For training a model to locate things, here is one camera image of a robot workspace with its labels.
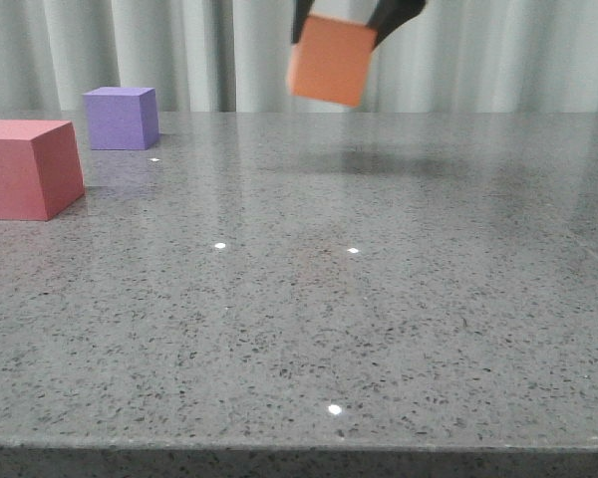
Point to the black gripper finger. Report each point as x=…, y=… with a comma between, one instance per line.
x=390, y=15
x=302, y=9

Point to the orange foam cube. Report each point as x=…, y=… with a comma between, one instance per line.
x=331, y=61

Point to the purple foam cube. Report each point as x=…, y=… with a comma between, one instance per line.
x=122, y=118

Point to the pale green curtain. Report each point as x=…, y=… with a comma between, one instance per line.
x=232, y=56

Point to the red foam block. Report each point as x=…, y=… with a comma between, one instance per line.
x=40, y=170

